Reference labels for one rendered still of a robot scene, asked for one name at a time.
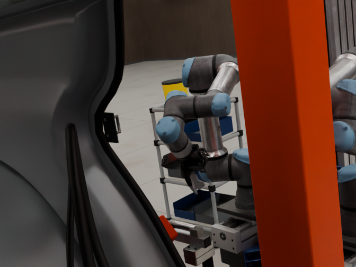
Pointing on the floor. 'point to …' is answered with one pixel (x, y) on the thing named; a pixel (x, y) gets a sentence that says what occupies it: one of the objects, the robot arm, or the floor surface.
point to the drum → (176, 83)
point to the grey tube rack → (197, 211)
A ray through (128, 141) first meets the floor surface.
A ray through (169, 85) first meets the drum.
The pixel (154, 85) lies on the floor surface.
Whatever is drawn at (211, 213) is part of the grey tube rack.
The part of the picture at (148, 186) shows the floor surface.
